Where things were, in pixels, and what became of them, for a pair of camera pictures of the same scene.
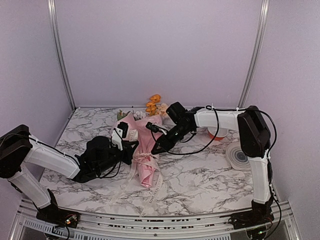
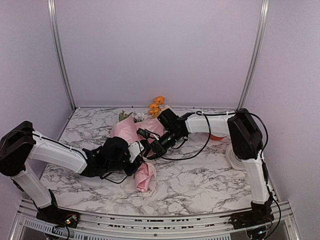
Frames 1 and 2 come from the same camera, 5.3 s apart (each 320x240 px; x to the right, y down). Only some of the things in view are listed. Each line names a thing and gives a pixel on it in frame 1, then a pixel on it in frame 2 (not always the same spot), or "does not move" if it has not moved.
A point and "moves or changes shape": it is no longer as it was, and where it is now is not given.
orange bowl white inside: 222,133 does not move
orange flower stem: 151,105 moves or changes shape
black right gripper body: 171,142 does not move
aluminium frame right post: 259,40 does not move
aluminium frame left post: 59,44 does not move
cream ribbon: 136,156 → 133,186
